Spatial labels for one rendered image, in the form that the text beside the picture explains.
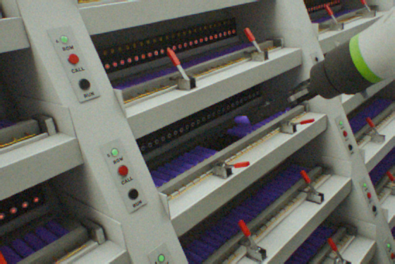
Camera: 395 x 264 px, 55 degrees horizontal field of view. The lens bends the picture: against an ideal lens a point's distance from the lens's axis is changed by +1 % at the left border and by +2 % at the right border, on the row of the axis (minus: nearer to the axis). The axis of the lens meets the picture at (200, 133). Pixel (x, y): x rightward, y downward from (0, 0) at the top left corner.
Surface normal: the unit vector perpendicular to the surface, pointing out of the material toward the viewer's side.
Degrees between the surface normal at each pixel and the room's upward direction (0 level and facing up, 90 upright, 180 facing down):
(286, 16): 90
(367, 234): 90
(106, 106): 90
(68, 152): 112
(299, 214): 22
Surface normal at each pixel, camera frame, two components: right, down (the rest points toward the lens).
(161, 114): 0.73, 0.17
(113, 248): -0.12, -0.92
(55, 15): 0.63, -0.18
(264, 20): -0.68, 0.35
